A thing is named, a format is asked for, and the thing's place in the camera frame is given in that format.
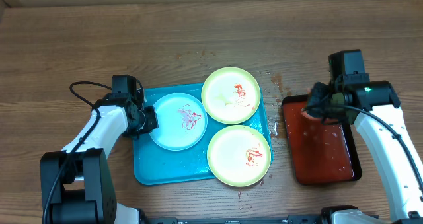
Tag pink and black sponge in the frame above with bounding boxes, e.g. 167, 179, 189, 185
301, 88, 322, 121

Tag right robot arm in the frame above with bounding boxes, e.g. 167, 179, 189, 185
302, 49, 422, 223

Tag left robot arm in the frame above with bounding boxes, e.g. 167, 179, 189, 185
40, 75, 158, 223

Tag red black lacquer tray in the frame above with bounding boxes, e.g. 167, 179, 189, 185
281, 95, 362, 185

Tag light blue round plate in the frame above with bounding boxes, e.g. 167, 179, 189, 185
150, 93, 208, 151

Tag green rimmed plate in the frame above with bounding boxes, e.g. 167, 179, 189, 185
201, 67, 261, 125
207, 125, 272, 187

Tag teal plastic serving tray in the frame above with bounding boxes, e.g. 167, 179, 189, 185
133, 83, 273, 185

